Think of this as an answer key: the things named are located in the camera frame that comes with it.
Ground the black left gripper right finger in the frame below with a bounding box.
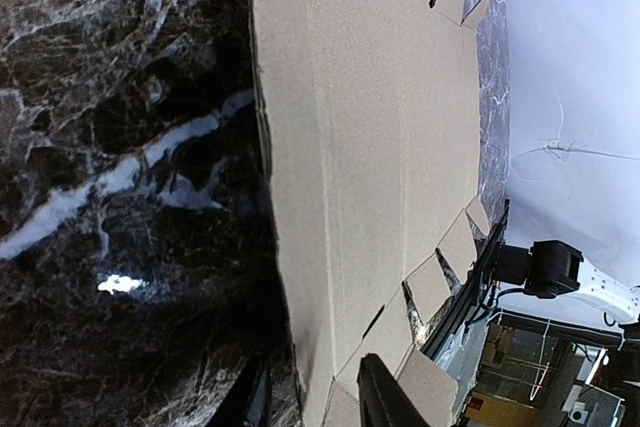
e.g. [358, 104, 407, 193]
[357, 353, 440, 427]

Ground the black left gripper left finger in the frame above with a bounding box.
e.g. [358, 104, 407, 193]
[228, 356, 272, 427]

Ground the brown cardboard box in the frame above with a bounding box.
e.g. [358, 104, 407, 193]
[250, 0, 489, 426]

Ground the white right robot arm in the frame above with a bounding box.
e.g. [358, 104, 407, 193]
[491, 240, 639, 328]

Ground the black curved front rail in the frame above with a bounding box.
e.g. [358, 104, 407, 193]
[422, 199, 510, 361]

